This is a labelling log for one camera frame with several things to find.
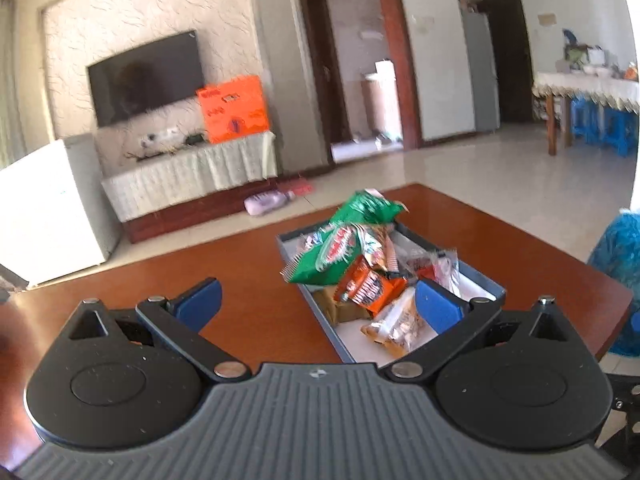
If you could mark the pink slippers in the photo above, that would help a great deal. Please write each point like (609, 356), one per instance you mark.
(299, 188)

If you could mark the blue plastic stool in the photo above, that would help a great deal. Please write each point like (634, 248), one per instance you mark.
(620, 130)
(587, 120)

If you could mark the white chest freezer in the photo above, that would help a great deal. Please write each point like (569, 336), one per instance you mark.
(50, 210)

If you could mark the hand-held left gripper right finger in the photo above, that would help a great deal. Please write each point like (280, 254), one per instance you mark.
(437, 305)

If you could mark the black wall television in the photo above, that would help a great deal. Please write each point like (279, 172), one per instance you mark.
(145, 77)

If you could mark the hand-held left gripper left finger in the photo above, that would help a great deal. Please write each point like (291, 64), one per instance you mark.
(200, 302)

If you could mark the orange brown snack packet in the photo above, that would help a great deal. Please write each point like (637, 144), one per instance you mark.
(367, 287)

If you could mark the blue plastic bag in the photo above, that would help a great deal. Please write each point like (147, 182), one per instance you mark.
(620, 270)

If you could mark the purple detergent bottle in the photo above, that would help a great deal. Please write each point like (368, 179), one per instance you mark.
(267, 203)

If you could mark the large green snack bag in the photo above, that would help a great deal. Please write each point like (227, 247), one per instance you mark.
(367, 210)

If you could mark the white lace cabinet cloth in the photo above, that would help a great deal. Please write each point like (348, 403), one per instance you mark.
(190, 170)

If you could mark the beige nut cake packet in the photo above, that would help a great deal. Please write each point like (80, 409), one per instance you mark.
(400, 325)

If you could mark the white red snack packet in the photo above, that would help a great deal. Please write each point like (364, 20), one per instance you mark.
(445, 267)

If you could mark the green prawn cracker bag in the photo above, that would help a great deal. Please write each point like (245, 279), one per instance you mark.
(325, 257)

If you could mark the orange cardboard box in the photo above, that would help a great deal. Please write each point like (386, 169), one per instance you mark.
(232, 110)

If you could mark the dark wooden door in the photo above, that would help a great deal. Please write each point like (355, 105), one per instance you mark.
(325, 70)
(507, 55)

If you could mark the grey box with white inside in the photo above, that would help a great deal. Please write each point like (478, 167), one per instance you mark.
(475, 285)

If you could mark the dark wooden television cabinet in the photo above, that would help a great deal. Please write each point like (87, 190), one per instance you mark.
(200, 210)

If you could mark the gold brown snack packet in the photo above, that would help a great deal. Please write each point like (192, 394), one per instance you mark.
(345, 312)

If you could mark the dining table with cloth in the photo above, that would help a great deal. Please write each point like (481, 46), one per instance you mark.
(585, 87)

